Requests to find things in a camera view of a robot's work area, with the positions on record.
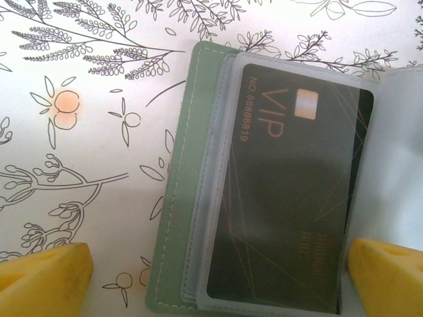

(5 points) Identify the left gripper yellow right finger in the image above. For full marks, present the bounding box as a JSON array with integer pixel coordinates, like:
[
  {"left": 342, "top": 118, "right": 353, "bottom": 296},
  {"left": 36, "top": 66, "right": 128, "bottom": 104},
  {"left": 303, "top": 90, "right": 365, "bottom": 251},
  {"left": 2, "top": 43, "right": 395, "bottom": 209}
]
[{"left": 346, "top": 237, "right": 423, "bottom": 314}]

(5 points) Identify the black VIP card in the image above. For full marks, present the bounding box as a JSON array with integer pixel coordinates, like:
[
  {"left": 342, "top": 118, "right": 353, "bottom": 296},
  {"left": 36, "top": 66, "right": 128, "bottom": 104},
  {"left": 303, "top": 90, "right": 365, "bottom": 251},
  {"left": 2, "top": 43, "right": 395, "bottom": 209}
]
[{"left": 206, "top": 63, "right": 375, "bottom": 314}]

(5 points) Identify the floral patterned table cover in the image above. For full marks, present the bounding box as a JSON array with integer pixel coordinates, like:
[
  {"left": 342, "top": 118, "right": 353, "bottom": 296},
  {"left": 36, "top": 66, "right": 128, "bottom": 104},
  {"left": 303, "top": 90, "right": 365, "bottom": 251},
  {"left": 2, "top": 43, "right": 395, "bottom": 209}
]
[{"left": 0, "top": 0, "right": 423, "bottom": 317}]

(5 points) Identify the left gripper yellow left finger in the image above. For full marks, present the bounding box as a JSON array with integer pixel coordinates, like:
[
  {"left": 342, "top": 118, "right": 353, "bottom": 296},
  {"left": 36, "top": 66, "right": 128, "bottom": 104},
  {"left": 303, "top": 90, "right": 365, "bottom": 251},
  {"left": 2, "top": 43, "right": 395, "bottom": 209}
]
[{"left": 0, "top": 242, "right": 94, "bottom": 317}]

